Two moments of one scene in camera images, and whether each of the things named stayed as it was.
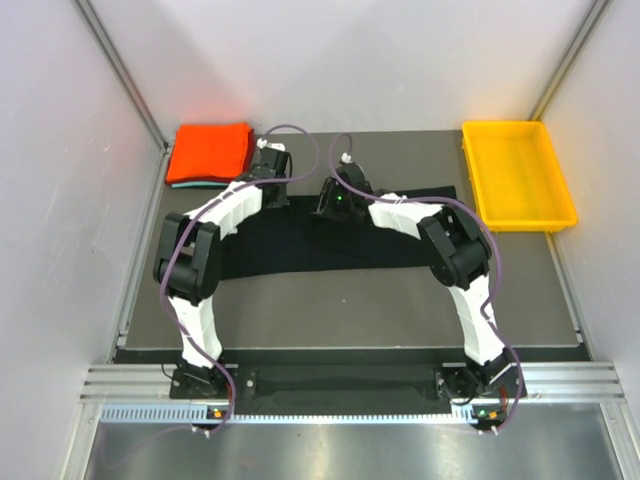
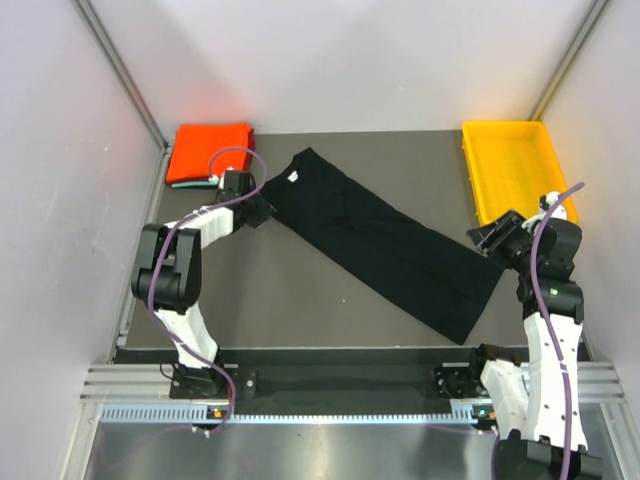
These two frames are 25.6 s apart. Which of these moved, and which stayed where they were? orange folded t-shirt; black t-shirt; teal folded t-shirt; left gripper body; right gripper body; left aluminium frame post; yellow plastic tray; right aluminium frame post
Moved: black t-shirt; right gripper body; left gripper body
Stayed: right aluminium frame post; teal folded t-shirt; orange folded t-shirt; yellow plastic tray; left aluminium frame post
